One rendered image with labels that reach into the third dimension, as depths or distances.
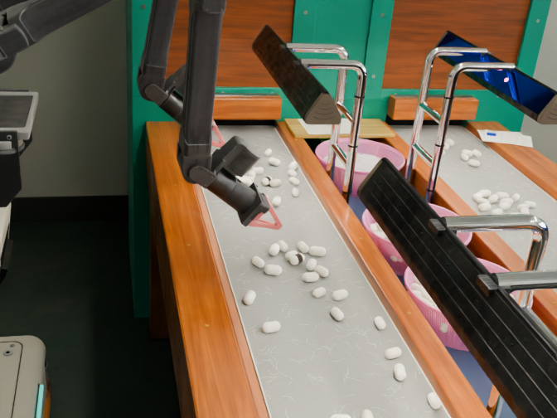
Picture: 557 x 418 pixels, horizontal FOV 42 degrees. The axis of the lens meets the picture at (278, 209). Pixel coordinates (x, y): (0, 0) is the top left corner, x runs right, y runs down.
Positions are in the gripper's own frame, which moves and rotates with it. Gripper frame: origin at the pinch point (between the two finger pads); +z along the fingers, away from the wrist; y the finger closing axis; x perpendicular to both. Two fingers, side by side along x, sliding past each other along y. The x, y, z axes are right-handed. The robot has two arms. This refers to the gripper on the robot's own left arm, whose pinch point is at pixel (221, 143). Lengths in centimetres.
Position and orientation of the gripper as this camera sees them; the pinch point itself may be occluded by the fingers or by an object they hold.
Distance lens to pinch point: 192.1
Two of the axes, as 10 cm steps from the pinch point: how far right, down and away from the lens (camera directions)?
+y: -2.2, -4.6, 8.6
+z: 6.9, 5.6, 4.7
